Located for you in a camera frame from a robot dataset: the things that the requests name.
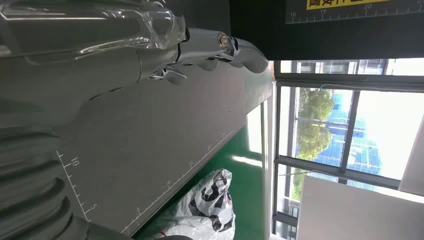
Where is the white plastic package red print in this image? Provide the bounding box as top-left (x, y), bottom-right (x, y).
top-left (137, 168), bottom-right (237, 240)

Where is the grey weighing platform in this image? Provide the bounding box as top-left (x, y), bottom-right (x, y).
top-left (56, 61), bottom-right (274, 237)

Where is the ruler sticker with yellow label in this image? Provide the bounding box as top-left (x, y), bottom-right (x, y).
top-left (285, 0), bottom-right (424, 25)

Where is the white board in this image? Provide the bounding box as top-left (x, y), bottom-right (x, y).
top-left (295, 175), bottom-right (424, 240)

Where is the pale slanted panel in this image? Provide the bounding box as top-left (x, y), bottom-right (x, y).
top-left (398, 115), bottom-right (424, 197)

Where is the window with dark frame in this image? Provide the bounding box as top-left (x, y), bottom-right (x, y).
top-left (271, 58), bottom-right (424, 240)

